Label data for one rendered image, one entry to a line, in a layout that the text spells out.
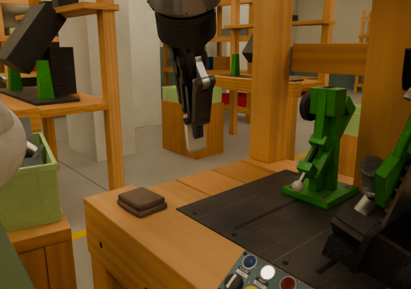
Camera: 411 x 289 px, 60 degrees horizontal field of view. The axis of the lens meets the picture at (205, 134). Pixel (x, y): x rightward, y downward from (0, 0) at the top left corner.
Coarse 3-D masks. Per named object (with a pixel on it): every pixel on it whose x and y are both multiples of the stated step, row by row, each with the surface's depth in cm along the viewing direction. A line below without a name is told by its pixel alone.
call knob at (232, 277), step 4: (228, 276) 52; (232, 276) 52; (236, 276) 52; (224, 280) 52; (228, 280) 52; (232, 280) 52; (236, 280) 51; (240, 280) 51; (224, 284) 52; (228, 284) 51; (232, 284) 51; (236, 284) 51; (240, 284) 51; (228, 288) 51; (232, 288) 51; (236, 288) 51
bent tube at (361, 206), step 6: (408, 90) 57; (408, 96) 56; (366, 198) 63; (360, 204) 63; (366, 204) 62; (372, 204) 62; (360, 210) 62; (366, 210) 62; (372, 210) 62; (366, 216) 61
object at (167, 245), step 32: (96, 224) 84; (128, 224) 75; (160, 224) 75; (192, 224) 75; (96, 256) 88; (128, 256) 73; (160, 256) 64; (192, 256) 64; (224, 256) 64; (128, 288) 76; (160, 288) 65; (192, 288) 57
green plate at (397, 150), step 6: (408, 120) 50; (408, 126) 50; (402, 132) 51; (408, 132) 50; (402, 138) 51; (408, 138) 50; (396, 144) 52; (402, 144) 51; (408, 144) 52; (396, 150) 52; (402, 150) 51; (408, 150) 52; (396, 156) 52; (402, 156) 52; (408, 156) 54; (402, 162) 54; (408, 162) 56; (402, 168) 55
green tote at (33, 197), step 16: (48, 160) 106; (16, 176) 92; (32, 176) 94; (48, 176) 96; (0, 192) 91; (16, 192) 93; (32, 192) 95; (48, 192) 97; (0, 208) 92; (16, 208) 94; (32, 208) 96; (48, 208) 98; (16, 224) 94; (32, 224) 96
